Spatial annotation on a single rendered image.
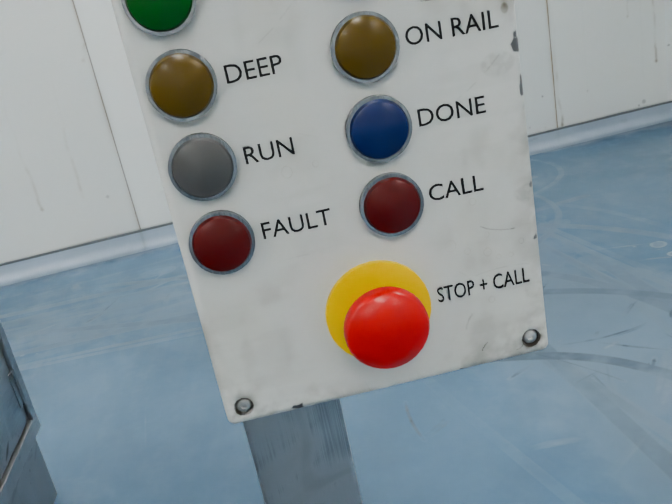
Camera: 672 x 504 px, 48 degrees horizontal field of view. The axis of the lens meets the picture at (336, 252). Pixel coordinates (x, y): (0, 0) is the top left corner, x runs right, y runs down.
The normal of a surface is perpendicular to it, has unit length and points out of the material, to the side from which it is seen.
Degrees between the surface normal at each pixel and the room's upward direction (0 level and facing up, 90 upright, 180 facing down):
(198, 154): 87
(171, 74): 87
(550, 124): 90
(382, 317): 85
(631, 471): 0
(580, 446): 0
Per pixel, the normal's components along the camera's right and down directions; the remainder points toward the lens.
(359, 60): 0.11, 0.37
